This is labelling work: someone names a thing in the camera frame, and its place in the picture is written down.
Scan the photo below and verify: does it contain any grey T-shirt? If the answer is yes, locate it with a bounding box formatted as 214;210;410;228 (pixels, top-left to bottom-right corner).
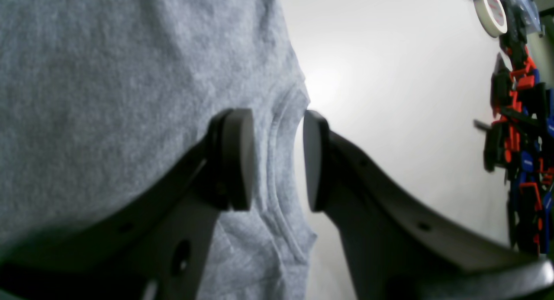
0;0;316;300

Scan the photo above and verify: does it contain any white tape roll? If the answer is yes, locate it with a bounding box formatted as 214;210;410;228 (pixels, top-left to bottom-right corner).
473;0;507;38

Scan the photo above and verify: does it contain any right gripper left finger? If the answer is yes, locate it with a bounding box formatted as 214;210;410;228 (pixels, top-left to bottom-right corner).
1;109;254;300

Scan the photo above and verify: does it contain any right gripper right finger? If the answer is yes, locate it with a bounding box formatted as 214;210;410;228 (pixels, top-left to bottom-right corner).
303;110;553;300

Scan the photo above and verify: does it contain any red blue black parts pile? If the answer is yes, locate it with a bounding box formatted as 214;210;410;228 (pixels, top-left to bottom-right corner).
483;0;553;256

